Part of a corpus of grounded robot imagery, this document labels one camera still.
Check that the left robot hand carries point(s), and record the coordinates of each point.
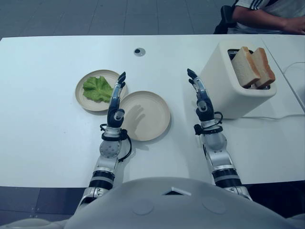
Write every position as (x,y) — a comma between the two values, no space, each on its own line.
(114,112)

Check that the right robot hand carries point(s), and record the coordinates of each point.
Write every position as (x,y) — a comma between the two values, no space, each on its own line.
(205,105)

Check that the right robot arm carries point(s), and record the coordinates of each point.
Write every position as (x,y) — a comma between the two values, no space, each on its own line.
(220,157)

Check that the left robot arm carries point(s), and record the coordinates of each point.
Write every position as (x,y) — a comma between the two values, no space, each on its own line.
(104,164)

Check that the cream toaster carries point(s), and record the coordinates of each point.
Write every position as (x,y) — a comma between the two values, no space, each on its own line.
(219,86)

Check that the cream plate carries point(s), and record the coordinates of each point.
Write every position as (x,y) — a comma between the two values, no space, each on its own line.
(147,117)
(95,95)

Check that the green lettuce leaf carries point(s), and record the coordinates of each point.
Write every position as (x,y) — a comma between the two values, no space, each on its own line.
(97,90)

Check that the bread slice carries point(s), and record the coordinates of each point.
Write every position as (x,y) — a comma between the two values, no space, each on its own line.
(244,68)
(263,68)

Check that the black chair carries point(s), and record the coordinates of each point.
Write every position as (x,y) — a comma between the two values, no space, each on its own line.
(222,20)

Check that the robot body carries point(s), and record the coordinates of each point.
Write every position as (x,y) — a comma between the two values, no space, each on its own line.
(166,205)

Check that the person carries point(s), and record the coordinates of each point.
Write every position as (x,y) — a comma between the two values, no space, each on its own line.
(267,15)

